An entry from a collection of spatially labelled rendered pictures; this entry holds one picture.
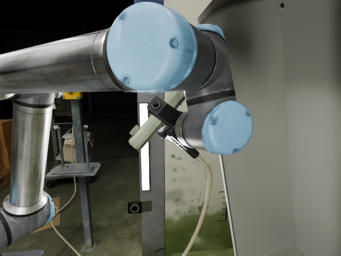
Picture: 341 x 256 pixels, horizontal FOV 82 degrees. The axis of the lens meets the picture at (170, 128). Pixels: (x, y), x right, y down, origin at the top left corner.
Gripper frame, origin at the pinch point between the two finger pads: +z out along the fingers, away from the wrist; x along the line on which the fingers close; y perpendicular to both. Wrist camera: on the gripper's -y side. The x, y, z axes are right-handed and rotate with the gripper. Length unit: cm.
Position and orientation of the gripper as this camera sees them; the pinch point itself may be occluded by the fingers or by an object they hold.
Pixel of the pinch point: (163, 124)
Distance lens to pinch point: 66.5
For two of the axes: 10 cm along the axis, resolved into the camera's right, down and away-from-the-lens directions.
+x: 6.2, -7.6, 2.0
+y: 7.2, 6.5, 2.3
